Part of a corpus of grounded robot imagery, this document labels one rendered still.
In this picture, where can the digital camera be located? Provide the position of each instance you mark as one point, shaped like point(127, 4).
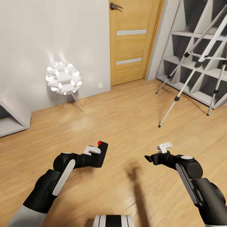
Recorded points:
point(103, 147)

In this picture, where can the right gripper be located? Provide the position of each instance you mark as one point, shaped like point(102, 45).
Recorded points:
point(158, 159)

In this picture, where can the door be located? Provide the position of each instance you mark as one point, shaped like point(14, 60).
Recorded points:
point(133, 29)

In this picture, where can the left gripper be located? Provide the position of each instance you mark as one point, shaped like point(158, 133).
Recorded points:
point(89, 160)

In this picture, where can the robot trunk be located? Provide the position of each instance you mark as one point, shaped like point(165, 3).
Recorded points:
point(113, 221)

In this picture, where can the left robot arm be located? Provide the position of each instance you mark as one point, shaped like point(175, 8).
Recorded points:
point(35, 208)

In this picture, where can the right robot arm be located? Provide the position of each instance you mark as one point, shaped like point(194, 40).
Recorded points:
point(205, 195)

